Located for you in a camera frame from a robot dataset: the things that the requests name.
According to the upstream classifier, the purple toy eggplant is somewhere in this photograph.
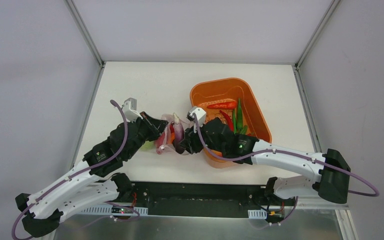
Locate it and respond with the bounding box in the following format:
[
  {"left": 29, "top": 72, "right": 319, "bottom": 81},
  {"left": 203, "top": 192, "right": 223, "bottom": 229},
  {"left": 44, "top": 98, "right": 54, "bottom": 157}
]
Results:
[{"left": 172, "top": 113, "right": 185, "bottom": 154}]

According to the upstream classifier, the green toy cabbage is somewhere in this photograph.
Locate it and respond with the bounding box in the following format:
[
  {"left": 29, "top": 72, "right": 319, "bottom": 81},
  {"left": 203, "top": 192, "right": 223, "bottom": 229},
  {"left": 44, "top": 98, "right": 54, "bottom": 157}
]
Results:
[{"left": 140, "top": 141, "right": 155, "bottom": 151}]

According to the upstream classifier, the red toy chili pepper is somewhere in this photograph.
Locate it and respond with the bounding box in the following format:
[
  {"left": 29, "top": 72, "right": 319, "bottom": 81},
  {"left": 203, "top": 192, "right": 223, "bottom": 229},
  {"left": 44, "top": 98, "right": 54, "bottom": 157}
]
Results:
[{"left": 155, "top": 124, "right": 175, "bottom": 155}]

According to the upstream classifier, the clear pink zip top bag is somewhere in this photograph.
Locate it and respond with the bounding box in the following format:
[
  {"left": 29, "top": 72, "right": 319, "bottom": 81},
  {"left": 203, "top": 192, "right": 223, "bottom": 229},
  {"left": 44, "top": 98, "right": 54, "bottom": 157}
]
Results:
[{"left": 139, "top": 113, "right": 190, "bottom": 155}]

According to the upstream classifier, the orange toy tangerine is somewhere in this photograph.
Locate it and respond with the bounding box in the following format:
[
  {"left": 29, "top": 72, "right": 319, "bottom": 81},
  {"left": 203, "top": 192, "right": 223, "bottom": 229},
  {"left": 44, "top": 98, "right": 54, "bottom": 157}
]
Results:
[{"left": 166, "top": 132, "right": 175, "bottom": 145}]

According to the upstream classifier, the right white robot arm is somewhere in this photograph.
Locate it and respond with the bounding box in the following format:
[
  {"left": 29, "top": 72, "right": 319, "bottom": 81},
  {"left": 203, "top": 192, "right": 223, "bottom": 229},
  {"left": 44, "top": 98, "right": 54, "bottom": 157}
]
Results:
[{"left": 179, "top": 118, "right": 351, "bottom": 205}]

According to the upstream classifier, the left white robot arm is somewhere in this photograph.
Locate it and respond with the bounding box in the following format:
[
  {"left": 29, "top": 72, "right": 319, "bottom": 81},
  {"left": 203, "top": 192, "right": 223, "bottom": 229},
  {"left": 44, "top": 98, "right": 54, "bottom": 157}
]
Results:
[{"left": 15, "top": 111, "right": 169, "bottom": 239}]

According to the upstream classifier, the long green toy pepper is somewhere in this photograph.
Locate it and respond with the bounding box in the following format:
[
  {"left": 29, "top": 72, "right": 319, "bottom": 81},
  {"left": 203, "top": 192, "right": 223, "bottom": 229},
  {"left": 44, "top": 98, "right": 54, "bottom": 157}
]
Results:
[{"left": 236, "top": 98, "right": 244, "bottom": 132}]

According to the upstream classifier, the dark green toy cucumber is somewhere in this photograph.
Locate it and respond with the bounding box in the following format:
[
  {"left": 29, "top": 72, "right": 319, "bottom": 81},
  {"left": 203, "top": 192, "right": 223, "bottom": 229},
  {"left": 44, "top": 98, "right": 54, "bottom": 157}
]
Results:
[{"left": 232, "top": 109, "right": 237, "bottom": 133}]

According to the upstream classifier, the orange plastic basket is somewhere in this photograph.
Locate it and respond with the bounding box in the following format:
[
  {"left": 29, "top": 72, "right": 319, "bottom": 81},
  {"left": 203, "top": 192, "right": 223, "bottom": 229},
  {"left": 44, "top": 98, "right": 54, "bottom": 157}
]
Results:
[{"left": 189, "top": 78, "right": 272, "bottom": 168}]

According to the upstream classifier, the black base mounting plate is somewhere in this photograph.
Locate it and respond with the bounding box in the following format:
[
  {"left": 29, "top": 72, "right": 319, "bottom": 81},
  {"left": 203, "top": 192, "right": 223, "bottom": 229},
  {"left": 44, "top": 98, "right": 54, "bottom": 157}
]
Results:
[{"left": 115, "top": 181, "right": 295, "bottom": 219}]

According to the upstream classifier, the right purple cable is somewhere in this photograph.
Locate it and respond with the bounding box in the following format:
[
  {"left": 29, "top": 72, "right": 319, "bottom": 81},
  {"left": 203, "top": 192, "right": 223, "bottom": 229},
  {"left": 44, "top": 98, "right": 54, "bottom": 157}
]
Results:
[{"left": 191, "top": 114, "right": 380, "bottom": 229}]

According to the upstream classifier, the purple cable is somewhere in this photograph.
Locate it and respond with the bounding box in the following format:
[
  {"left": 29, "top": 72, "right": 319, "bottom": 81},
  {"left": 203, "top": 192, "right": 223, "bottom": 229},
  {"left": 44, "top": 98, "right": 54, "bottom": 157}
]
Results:
[
  {"left": 11, "top": 99, "right": 141, "bottom": 240},
  {"left": 191, "top": 114, "right": 380, "bottom": 229}
]

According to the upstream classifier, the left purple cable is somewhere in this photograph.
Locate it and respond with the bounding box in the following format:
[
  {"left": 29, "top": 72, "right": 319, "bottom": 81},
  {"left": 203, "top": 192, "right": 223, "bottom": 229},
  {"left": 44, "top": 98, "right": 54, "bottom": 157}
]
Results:
[{"left": 11, "top": 99, "right": 141, "bottom": 240}]

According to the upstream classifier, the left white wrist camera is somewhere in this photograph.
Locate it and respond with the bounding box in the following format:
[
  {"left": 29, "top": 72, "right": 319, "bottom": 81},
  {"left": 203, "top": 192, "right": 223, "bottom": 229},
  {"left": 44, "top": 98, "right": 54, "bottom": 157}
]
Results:
[{"left": 122, "top": 97, "right": 142, "bottom": 122}]

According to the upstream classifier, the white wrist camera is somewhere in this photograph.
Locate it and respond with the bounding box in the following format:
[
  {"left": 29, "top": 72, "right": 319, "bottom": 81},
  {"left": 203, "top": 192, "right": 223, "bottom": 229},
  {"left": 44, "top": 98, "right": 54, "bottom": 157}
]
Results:
[
  {"left": 186, "top": 106, "right": 207, "bottom": 133},
  {"left": 122, "top": 97, "right": 142, "bottom": 122}
]

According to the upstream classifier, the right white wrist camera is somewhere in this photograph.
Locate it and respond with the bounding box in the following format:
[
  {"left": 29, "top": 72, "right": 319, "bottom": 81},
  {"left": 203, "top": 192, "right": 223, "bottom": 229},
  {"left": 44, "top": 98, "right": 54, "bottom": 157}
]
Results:
[{"left": 186, "top": 106, "right": 207, "bottom": 133}]

